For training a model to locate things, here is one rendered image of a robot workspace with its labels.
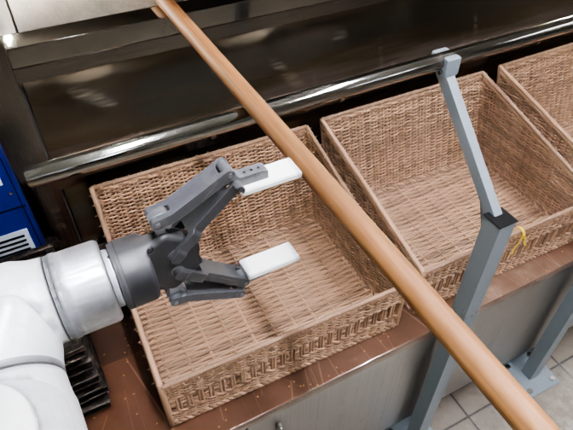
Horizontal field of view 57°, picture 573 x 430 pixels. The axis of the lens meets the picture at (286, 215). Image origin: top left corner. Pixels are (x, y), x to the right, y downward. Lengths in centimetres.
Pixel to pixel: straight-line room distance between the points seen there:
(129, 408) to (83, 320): 66
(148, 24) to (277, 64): 32
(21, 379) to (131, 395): 72
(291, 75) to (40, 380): 96
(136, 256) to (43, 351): 12
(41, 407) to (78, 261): 15
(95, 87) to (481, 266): 85
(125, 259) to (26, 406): 17
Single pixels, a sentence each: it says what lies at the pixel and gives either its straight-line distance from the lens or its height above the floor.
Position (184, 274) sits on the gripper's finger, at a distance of 59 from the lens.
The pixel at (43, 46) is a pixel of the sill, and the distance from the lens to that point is 110.
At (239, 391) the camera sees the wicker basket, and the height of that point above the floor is 60.
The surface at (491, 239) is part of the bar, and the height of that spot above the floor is 91.
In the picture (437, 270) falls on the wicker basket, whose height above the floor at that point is 72.
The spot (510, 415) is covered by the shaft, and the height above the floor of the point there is 119.
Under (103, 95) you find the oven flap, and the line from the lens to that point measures 118.
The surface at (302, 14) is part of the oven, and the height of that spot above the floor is 112.
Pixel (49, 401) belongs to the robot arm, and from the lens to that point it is 48.
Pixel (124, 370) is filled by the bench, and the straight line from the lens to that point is 125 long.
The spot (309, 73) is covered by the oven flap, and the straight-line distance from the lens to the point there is 132.
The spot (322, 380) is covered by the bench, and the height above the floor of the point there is 58.
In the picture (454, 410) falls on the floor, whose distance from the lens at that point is 188.
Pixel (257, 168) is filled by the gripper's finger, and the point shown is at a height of 127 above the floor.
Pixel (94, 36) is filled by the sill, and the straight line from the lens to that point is 111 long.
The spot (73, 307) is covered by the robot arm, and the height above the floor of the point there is 121.
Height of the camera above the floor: 162
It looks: 44 degrees down
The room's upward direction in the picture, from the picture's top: straight up
